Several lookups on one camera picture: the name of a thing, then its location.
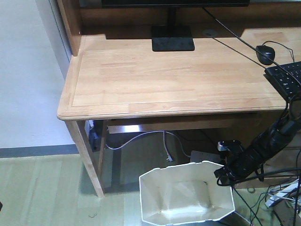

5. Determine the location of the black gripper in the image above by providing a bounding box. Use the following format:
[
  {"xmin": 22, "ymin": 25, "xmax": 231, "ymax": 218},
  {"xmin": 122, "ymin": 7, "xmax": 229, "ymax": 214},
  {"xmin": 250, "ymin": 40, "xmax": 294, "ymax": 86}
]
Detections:
[{"xmin": 214, "ymin": 145, "xmax": 265, "ymax": 180}]

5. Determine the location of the white plastic trash bin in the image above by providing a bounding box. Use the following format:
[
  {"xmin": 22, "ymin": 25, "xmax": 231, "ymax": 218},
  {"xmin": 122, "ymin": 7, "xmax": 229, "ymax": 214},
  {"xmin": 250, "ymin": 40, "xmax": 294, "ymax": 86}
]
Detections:
[{"xmin": 139, "ymin": 161, "xmax": 235, "ymax": 226}]

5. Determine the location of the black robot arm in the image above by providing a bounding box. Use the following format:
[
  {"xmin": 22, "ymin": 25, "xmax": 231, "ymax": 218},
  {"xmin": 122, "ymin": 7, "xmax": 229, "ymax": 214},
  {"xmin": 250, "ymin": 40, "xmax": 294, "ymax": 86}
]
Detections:
[{"xmin": 214, "ymin": 94, "xmax": 301, "ymax": 185}]

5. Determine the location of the grey power strip under desk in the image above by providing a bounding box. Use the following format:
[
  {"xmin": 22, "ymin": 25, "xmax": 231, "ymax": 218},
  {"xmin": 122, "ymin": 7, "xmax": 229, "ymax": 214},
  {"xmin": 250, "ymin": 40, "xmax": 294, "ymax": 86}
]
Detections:
[{"xmin": 190, "ymin": 150, "xmax": 225, "ymax": 165}]

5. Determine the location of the white power strip on floor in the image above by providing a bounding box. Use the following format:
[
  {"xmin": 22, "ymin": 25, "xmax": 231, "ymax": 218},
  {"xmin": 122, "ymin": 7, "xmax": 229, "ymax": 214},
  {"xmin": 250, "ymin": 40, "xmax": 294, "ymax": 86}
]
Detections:
[{"xmin": 265, "ymin": 183, "xmax": 297, "ymax": 208}]

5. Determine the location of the black keyboard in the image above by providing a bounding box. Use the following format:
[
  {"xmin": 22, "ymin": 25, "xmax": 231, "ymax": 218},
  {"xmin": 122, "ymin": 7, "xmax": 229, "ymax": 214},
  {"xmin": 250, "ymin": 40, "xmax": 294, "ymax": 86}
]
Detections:
[{"xmin": 264, "ymin": 61, "xmax": 301, "ymax": 102}]

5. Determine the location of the black computer mouse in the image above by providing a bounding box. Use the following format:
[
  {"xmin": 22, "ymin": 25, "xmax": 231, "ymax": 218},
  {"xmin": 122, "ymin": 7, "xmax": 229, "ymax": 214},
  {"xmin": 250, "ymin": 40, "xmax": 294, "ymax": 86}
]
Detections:
[{"xmin": 255, "ymin": 45, "xmax": 276, "ymax": 65}]

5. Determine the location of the black monitor with stand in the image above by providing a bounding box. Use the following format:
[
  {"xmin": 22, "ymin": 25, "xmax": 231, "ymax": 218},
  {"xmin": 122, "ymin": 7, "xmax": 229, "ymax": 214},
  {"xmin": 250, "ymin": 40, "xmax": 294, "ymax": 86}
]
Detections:
[{"xmin": 101, "ymin": 0, "xmax": 250, "ymax": 52}]

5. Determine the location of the wooden desk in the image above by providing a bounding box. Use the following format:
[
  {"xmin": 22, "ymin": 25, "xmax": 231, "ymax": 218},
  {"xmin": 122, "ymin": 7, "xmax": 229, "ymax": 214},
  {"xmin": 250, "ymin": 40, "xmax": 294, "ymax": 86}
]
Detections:
[{"xmin": 57, "ymin": 0, "xmax": 301, "ymax": 197}]

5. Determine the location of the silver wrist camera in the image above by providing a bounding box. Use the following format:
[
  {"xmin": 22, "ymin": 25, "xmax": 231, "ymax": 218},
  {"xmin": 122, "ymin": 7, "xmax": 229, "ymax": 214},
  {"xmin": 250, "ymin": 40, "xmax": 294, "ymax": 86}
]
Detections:
[{"xmin": 217, "ymin": 140, "xmax": 243, "ymax": 154}]

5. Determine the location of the white cable under desk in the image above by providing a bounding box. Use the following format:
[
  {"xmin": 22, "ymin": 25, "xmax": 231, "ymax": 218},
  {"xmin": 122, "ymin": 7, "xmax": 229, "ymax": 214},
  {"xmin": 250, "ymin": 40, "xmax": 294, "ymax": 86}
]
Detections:
[{"xmin": 105, "ymin": 130, "xmax": 191, "ymax": 162}]

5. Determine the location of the black monitor cable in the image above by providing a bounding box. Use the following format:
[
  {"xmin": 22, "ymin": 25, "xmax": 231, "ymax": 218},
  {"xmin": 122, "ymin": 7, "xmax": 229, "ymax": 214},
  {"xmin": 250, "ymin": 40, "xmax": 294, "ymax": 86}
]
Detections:
[{"xmin": 202, "ymin": 7, "xmax": 301, "ymax": 83}]

